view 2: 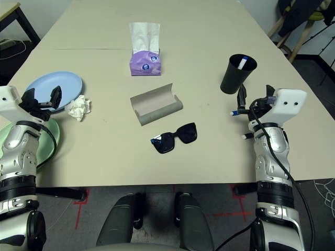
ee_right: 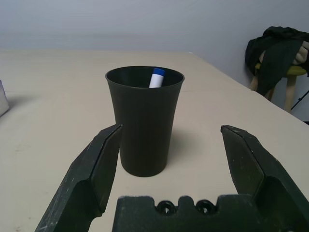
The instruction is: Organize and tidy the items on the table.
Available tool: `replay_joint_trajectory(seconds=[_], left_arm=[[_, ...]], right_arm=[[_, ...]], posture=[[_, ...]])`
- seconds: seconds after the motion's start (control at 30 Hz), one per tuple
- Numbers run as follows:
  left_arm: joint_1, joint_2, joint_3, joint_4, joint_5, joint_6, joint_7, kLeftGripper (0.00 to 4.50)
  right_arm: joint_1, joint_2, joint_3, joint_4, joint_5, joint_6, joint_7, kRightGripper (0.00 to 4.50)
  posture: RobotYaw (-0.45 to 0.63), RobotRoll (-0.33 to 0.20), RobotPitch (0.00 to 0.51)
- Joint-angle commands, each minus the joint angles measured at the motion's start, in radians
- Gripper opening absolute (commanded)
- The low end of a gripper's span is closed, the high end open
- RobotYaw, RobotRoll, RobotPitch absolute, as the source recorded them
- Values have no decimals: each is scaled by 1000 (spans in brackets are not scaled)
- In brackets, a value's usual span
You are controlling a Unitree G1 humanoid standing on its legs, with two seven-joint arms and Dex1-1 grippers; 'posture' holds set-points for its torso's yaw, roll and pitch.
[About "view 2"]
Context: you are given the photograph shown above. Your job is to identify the grey glasses case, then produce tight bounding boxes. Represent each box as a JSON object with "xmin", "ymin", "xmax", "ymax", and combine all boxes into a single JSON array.
[{"xmin": 130, "ymin": 83, "xmax": 183, "ymax": 127}]

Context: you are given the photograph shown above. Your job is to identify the wooden chair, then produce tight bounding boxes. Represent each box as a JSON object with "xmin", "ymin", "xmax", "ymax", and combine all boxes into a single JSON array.
[{"xmin": 266, "ymin": 10, "xmax": 316, "ymax": 63}]

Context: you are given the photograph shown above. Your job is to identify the black jacket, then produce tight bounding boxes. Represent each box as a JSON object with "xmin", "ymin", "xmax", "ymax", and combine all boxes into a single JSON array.
[{"xmin": 277, "ymin": 0, "xmax": 335, "ymax": 38}]

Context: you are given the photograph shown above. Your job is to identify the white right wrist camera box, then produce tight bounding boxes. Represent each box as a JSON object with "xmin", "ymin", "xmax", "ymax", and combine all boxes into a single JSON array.
[{"xmin": 259, "ymin": 88, "xmax": 307, "ymax": 125}]

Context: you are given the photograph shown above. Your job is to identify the yellow-green garment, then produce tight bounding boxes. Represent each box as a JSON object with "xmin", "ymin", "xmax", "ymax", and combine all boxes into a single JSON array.
[{"xmin": 307, "ymin": 10, "xmax": 325, "ymax": 21}]

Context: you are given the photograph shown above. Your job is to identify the black-framed beige side table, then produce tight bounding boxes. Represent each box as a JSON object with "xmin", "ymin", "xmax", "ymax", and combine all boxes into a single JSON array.
[{"xmin": 0, "ymin": 2, "xmax": 41, "ymax": 45}]

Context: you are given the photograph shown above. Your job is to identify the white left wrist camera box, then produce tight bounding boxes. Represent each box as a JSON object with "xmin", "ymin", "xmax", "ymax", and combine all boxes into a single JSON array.
[{"xmin": 0, "ymin": 85, "xmax": 28, "ymax": 123}]

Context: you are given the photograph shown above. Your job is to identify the blue plate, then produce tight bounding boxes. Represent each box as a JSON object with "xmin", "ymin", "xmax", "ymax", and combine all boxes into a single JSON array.
[{"xmin": 25, "ymin": 71, "xmax": 84, "ymax": 113}]

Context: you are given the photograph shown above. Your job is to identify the black sunglasses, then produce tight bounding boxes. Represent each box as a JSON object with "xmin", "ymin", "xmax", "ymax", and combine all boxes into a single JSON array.
[{"xmin": 150, "ymin": 122, "xmax": 198, "ymax": 155}]

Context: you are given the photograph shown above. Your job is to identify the black table foot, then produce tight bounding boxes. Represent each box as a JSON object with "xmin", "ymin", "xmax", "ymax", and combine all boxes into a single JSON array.
[
  {"xmin": 35, "ymin": 187, "xmax": 88, "ymax": 202},
  {"xmin": 232, "ymin": 184, "xmax": 259, "ymax": 197}
]

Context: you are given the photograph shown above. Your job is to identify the dark grey robot left leg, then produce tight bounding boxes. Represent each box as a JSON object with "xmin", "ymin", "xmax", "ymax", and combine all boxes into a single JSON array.
[{"xmin": 95, "ymin": 192, "xmax": 143, "ymax": 248}]

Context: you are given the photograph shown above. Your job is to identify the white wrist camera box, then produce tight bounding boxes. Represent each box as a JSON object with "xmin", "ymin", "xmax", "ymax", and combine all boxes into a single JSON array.
[
  {"xmin": 259, "ymin": 88, "xmax": 307, "ymax": 125},
  {"xmin": 0, "ymin": 85, "xmax": 28, "ymax": 123}
]

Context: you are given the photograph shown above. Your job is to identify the dark grey robot right leg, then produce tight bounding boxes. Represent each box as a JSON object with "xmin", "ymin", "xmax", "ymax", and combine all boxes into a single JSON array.
[{"xmin": 174, "ymin": 192, "xmax": 215, "ymax": 251}]

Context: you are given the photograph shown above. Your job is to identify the white tissue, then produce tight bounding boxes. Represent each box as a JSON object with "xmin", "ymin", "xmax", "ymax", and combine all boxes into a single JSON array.
[{"xmin": 64, "ymin": 94, "xmax": 93, "ymax": 122}]

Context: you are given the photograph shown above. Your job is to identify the purple tissue pack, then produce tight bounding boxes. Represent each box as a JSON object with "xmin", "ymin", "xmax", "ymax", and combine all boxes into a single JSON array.
[{"xmin": 128, "ymin": 22, "xmax": 163, "ymax": 77}]

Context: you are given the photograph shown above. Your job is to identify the white power strip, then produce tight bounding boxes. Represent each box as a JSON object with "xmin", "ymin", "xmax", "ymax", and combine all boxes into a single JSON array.
[{"xmin": 0, "ymin": 38, "xmax": 14, "ymax": 51}]

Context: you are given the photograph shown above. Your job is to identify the green plate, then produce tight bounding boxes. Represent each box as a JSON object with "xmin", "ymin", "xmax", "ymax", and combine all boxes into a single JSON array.
[{"xmin": 0, "ymin": 118, "xmax": 61, "ymax": 173}]

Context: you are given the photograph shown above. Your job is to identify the grey robot torso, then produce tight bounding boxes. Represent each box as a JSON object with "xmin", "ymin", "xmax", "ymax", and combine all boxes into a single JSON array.
[{"xmin": 85, "ymin": 243, "xmax": 184, "ymax": 251}]

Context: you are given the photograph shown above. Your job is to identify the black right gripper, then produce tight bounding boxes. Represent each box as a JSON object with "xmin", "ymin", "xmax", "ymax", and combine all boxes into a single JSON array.
[{"xmin": 237, "ymin": 84, "xmax": 276, "ymax": 123}]

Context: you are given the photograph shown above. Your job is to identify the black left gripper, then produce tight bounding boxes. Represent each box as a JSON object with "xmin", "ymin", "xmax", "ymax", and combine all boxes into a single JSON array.
[{"xmin": 19, "ymin": 85, "xmax": 63, "ymax": 123}]

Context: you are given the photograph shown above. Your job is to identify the black cup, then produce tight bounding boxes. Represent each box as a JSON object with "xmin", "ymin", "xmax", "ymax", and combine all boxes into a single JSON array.
[{"xmin": 220, "ymin": 53, "xmax": 258, "ymax": 95}]

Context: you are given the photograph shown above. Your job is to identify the dark grey robot leg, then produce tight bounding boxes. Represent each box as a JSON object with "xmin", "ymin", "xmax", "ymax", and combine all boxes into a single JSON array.
[
  {"xmin": 95, "ymin": 192, "xmax": 143, "ymax": 248},
  {"xmin": 174, "ymin": 192, "xmax": 215, "ymax": 251}
]

